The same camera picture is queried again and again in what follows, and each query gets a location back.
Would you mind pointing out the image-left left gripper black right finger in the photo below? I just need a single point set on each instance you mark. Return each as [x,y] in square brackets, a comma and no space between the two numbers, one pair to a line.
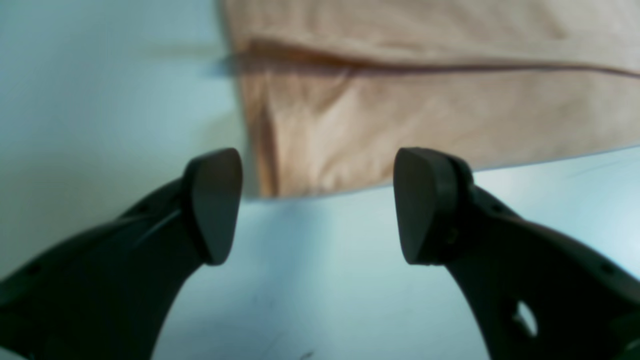
[536,294]

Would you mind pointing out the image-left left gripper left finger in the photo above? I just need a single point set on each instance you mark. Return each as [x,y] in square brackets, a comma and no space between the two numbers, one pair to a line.
[104,294]

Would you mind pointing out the peach pink T-shirt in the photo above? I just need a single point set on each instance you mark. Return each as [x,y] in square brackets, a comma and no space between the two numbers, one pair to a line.
[331,89]

